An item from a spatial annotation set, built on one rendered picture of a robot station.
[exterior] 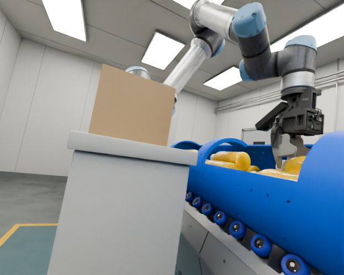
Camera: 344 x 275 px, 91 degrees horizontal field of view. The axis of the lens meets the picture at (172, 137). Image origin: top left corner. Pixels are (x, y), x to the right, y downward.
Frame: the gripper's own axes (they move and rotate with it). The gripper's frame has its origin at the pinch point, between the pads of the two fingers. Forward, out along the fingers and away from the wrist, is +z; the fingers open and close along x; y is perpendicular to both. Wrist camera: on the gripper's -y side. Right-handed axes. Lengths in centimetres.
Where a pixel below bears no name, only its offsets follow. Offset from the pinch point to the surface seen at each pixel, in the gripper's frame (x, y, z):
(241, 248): -11.2, -0.5, 22.2
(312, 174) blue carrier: -13.5, 15.4, 1.6
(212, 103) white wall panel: 278, -507, -206
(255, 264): -11.7, 4.5, 22.8
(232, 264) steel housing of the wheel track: -12.6, -1.3, 26.4
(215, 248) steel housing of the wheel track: -12.6, -8.4, 26.5
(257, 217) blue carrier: -12.4, 4.5, 12.9
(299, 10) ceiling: 168, -122, -222
